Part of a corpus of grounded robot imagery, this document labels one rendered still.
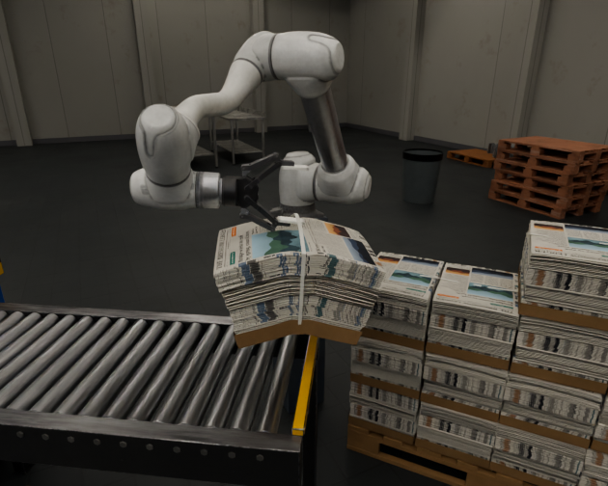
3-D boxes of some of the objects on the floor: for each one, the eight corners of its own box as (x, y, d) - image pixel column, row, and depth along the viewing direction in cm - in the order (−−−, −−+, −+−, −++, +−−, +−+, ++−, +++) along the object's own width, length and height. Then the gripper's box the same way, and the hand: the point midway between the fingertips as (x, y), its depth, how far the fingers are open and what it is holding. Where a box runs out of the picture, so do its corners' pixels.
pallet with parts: (520, 164, 815) (523, 147, 803) (489, 168, 783) (491, 149, 771) (474, 154, 911) (476, 139, 899) (444, 157, 879) (446, 141, 867)
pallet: (681, 197, 601) (683, 189, 597) (646, 204, 567) (649, 196, 563) (594, 179, 702) (595, 172, 698) (560, 184, 668) (561, 176, 664)
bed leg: (317, 493, 177) (318, 351, 153) (316, 505, 172) (317, 361, 147) (302, 491, 178) (302, 350, 153) (301, 504, 173) (300, 360, 148)
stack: (370, 395, 231) (379, 249, 201) (637, 474, 185) (701, 301, 155) (345, 448, 198) (352, 283, 168) (661, 561, 152) (750, 362, 122)
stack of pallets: (605, 211, 538) (621, 147, 509) (563, 220, 505) (578, 151, 476) (526, 191, 631) (537, 135, 602) (486, 198, 598) (495, 138, 569)
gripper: (222, 137, 108) (308, 142, 111) (221, 231, 118) (301, 233, 121) (220, 143, 101) (313, 148, 104) (220, 242, 111) (304, 244, 114)
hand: (301, 194), depth 112 cm, fingers open, 14 cm apart
